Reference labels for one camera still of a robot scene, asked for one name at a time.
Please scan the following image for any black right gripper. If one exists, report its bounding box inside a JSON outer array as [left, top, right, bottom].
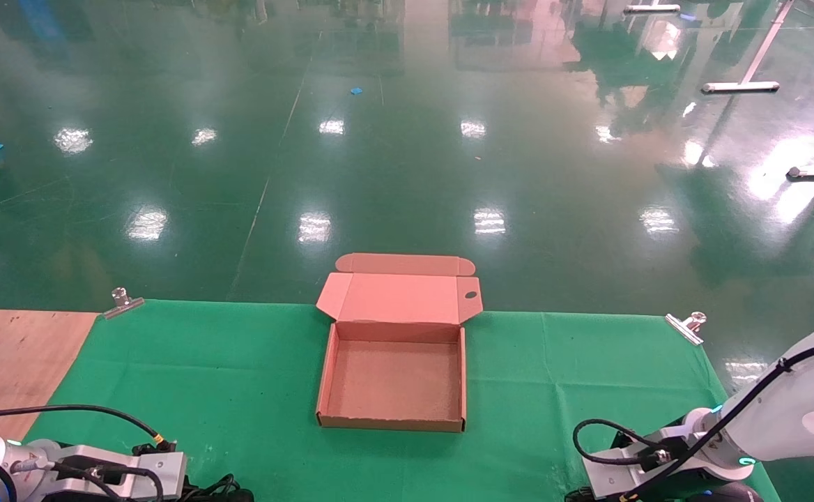
[[647, 464, 763, 502]]

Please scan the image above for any brown cardboard mailer box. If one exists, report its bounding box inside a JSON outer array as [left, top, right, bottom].
[[316, 252, 483, 433]]

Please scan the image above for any silver binder clip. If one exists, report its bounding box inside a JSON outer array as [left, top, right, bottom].
[[665, 312, 707, 347], [104, 287, 145, 320]]

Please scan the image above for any green table cloth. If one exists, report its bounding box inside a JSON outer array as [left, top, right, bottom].
[[24, 300, 784, 502]]

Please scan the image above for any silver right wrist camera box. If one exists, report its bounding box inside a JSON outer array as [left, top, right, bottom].
[[583, 446, 693, 500]]

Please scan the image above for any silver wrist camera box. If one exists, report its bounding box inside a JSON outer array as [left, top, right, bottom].
[[583, 446, 693, 500], [59, 446, 188, 502]]

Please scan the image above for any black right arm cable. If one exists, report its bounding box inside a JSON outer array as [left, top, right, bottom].
[[573, 340, 814, 502]]

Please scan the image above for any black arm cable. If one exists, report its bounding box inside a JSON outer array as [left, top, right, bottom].
[[573, 340, 814, 502], [0, 404, 178, 502]]

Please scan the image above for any white metal table frame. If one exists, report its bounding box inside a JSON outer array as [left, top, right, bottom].
[[701, 0, 814, 94]]

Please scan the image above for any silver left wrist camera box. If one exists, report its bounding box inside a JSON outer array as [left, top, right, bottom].
[[59, 446, 188, 502]]

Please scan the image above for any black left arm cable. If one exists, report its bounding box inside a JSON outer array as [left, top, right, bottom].
[[0, 404, 178, 502]]

